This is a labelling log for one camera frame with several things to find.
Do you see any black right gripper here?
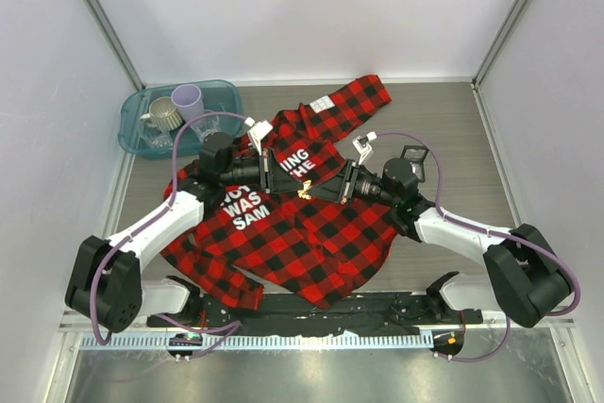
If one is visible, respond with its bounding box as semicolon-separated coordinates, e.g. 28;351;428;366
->
310;158;398;208

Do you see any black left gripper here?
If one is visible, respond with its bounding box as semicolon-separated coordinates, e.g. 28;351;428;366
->
220;147;304;195

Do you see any red black plaid shirt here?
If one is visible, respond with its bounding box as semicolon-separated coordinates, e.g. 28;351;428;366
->
160;75;397;311

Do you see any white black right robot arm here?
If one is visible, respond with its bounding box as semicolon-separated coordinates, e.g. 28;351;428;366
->
308;158;575;327

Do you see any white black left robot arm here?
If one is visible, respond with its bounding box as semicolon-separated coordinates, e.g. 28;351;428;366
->
65;133;303;335

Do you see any small black jewellery box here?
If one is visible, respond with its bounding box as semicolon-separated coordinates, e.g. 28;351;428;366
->
401;145;429;183

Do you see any clear drinking glass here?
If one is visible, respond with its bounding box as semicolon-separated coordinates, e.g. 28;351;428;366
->
191;110;221;142

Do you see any teal plastic bin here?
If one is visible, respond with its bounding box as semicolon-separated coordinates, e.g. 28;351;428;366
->
118;79;243;160

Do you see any lilac plastic cup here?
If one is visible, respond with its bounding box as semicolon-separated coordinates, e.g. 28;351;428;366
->
171;84;205;123

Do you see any clear plastic cup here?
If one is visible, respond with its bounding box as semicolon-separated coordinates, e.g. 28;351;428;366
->
139;121;174;149

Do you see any grey ribbed ceramic mug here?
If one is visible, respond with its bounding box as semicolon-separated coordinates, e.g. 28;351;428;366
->
140;96;182;132

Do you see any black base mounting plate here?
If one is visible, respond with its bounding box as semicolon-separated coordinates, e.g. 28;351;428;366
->
145;290;485;336

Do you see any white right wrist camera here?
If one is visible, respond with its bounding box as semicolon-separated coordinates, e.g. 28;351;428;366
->
352;131;378;165

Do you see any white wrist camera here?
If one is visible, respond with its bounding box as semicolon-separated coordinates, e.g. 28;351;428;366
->
352;131;378;165
243;117;273;155

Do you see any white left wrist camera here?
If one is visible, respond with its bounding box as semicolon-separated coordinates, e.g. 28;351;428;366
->
243;117;273;155

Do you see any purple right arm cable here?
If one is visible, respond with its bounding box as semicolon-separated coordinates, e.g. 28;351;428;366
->
375;130;582;364

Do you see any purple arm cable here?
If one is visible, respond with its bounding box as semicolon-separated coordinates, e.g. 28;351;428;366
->
375;130;582;364
92;110;256;361

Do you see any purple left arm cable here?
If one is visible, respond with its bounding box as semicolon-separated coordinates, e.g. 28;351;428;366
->
92;110;256;361

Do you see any white slotted cable duct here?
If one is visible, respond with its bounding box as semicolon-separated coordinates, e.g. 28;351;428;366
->
79;331;433;351

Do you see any aluminium front frame rail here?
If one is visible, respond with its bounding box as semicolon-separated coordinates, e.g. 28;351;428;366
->
59;293;575;333

